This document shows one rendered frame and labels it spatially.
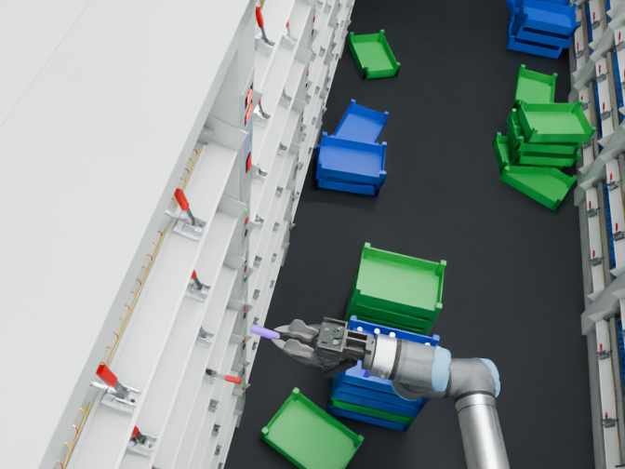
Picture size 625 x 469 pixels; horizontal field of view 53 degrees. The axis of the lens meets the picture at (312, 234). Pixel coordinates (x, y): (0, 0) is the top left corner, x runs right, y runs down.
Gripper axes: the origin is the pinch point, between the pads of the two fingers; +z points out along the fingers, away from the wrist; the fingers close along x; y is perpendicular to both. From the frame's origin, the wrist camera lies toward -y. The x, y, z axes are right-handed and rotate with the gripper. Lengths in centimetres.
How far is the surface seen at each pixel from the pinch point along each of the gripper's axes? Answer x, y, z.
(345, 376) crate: -22, -63, -19
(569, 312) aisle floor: -89, -100, -110
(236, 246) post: -9.3, 17.8, 11.8
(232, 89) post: -9, 59, 12
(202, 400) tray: 14.1, -9.4, 13.4
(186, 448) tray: 24.6, -9.4, 13.5
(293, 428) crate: -14, -98, -6
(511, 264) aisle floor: -107, -99, -84
